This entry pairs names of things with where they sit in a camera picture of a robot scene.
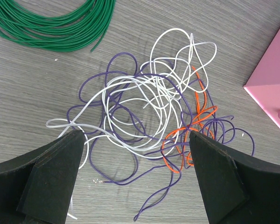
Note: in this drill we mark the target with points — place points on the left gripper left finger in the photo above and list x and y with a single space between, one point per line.
36 187

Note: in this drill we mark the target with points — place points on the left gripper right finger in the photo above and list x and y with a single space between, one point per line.
236 188

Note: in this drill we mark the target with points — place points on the pink drawer box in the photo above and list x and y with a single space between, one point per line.
264 83

